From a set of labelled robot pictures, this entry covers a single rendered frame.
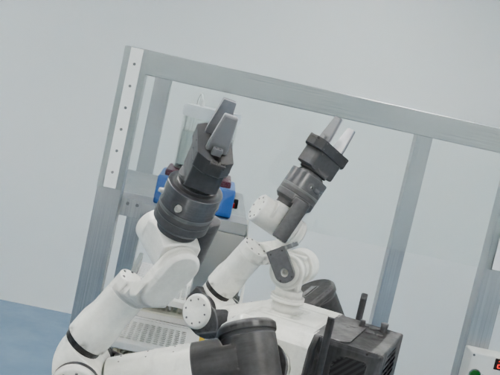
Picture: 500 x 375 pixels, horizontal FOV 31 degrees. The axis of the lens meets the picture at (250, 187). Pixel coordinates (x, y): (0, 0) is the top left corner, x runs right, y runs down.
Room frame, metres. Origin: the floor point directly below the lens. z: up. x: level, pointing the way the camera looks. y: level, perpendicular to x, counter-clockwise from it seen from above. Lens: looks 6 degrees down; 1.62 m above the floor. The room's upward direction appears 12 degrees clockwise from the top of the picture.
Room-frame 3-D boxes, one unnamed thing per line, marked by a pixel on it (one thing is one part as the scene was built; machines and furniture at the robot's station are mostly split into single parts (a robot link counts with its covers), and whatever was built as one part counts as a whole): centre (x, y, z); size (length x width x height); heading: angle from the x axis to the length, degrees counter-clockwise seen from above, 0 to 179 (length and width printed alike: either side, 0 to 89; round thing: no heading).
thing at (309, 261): (1.64, -0.11, 1.30); 0.10 x 0.07 x 0.09; 162
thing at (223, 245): (2.35, 0.04, 1.15); 0.22 x 0.11 x 0.20; 3
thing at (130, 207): (2.22, 0.28, 1.26); 0.05 x 0.01 x 0.04; 93
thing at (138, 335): (2.38, 0.17, 0.90); 0.25 x 0.24 x 0.02; 92
